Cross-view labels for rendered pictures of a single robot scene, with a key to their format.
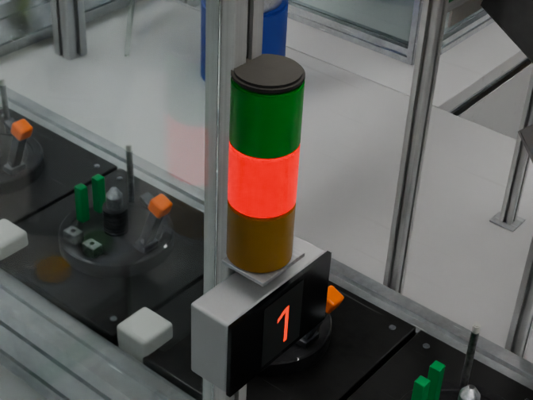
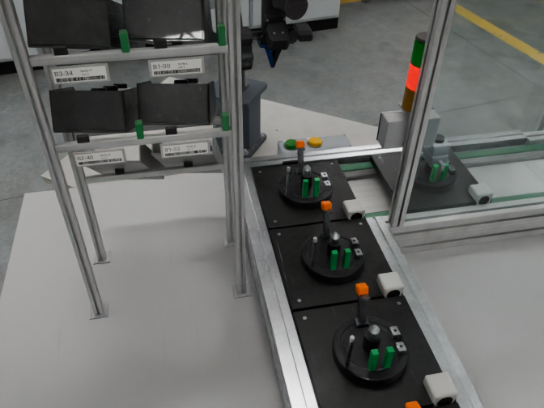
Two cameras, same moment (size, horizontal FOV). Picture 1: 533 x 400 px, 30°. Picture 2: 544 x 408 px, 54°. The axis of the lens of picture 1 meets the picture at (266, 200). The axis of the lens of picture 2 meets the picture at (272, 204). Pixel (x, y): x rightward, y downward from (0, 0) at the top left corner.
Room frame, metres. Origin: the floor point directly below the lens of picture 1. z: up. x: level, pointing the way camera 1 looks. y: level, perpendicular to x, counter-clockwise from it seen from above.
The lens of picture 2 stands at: (1.55, 0.42, 1.83)
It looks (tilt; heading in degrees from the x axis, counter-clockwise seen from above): 40 degrees down; 220
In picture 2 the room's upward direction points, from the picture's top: 1 degrees clockwise
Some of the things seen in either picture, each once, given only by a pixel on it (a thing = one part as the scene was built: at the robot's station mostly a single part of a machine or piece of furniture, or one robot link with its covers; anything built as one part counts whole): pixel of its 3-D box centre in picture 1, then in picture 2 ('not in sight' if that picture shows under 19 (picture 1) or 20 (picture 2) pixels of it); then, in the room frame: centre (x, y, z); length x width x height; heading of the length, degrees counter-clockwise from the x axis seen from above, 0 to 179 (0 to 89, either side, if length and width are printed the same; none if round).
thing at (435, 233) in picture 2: not in sight; (413, 200); (0.45, 0.00, 0.91); 0.84 x 0.28 x 0.10; 142
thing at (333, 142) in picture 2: not in sight; (314, 151); (0.47, -0.32, 0.93); 0.21 x 0.07 x 0.06; 142
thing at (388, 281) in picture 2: (269, 302); (333, 246); (0.83, -0.01, 1.01); 0.24 x 0.24 x 0.13; 52
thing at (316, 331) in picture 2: not in sight; (371, 339); (0.98, 0.18, 1.01); 0.24 x 0.24 x 0.13; 52
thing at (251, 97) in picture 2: not in sight; (236, 116); (0.52, -0.59, 0.96); 0.15 x 0.15 x 0.20; 16
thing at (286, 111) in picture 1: (266, 109); (425, 52); (0.59, 0.00, 1.38); 0.05 x 0.05 x 0.05
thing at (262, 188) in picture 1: (262, 171); (420, 74); (0.59, 0.00, 1.33); 0.05 x 0.05 x 0.05
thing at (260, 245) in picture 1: (260, 226); (415, 97); (0.59, 0.00, 1.28); 0.05 x 0.05 x 0.05
